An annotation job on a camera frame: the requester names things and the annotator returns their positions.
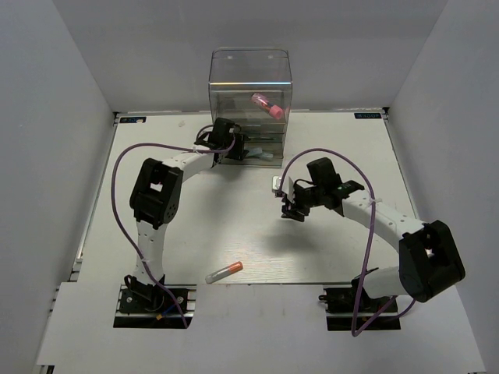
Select blue highlighter marker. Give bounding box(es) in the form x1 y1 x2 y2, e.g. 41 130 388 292
246 148 263 158

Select clear plastic drawer organizer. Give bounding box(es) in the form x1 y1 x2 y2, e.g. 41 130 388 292
208 47 292 167

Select orange highlighter marker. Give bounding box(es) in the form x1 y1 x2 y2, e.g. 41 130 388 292
205 261 243 284

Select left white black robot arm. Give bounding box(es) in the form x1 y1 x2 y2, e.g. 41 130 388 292
126 118 247 311

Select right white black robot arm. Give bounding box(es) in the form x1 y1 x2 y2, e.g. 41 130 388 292
273 157 465 311

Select right blue table sticker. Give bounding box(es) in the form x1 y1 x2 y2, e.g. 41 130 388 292
354 112 382 119

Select blue table sticker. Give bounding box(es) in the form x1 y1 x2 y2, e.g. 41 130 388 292
354 112 382 119
119 116 147 124

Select left blue table sticker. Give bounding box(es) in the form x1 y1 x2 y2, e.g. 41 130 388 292
119 116 147 124

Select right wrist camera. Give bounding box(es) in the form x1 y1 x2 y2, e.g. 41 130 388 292
271 176 294 198

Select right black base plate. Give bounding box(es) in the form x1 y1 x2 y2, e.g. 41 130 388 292
318 286 401 332

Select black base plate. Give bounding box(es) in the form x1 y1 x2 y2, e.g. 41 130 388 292
318 286 401 332
113 284 196 330

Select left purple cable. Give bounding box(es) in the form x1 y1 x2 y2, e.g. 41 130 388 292
111 124 237 327

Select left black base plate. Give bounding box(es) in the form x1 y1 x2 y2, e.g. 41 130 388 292
113 284 196 330

